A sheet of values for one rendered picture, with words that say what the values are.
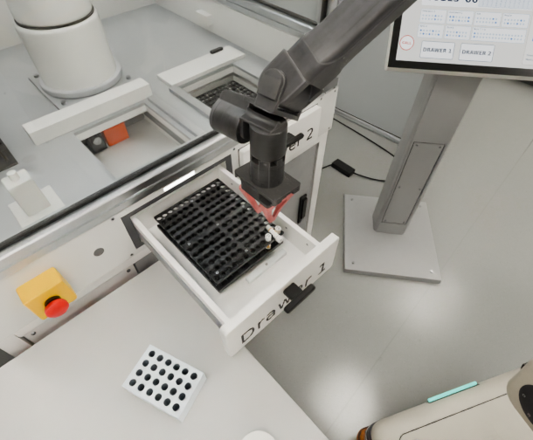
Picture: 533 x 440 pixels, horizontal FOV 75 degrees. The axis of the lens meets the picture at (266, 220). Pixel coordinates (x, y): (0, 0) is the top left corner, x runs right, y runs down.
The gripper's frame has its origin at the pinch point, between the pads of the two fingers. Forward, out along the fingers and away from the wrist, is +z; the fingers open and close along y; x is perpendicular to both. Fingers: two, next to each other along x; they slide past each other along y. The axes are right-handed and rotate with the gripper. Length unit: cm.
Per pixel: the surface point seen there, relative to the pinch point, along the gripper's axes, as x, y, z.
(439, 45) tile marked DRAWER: 78, -10, -7
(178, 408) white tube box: -30.4, 9.8, 23.0
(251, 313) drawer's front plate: -13.7, 11.3, 5.8
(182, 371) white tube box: -26.5, 6.1, 19.6
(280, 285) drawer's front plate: -6.4, 11.0, 5.4
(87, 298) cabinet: -32.9, -24.0, 24.3
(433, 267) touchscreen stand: 95, 19, 90
